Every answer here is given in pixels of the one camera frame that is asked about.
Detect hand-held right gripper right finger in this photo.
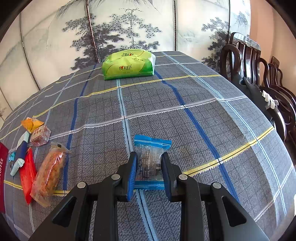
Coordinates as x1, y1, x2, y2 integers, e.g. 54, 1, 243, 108
161, 152, 271, 241

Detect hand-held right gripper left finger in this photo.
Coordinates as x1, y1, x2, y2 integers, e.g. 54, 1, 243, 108
28, 151, 139, 241

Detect blue snack packet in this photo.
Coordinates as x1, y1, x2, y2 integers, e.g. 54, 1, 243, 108
134, 134, 173, 191

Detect orange snack packet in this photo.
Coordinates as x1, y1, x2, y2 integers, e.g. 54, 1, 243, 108
21, 117, 45, 133

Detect dark red box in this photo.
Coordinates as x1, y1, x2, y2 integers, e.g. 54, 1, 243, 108
0, 142, 9, 214

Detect grey plaid tablecloth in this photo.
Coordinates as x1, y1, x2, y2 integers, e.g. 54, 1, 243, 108
0, 50, 293, 241

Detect long clear fried snack packet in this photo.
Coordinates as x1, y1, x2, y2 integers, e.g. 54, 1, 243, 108
30, 142, 71, 207

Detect small clear red-print snack packet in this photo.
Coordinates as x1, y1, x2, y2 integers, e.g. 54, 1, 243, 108
30, 125, 51, 146

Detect red snack packet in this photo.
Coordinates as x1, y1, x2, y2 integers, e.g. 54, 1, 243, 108
19, 147, 37, 205

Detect green tissue pack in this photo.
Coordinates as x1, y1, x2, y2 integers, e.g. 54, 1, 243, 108
102, 49, 156, 81

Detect blue and white stick packet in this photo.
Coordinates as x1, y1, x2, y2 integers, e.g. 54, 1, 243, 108
10, 132, 30, 176

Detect white cloth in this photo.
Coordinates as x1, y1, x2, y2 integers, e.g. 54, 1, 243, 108
261, 90, 280, 109

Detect dark wooden chair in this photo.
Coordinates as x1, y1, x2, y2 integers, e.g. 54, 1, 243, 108
264, 56, 296, 142
219, 32, 289, 142

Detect pine tree folding screen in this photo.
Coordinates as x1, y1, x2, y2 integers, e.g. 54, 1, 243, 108
0, 0, 252, 121

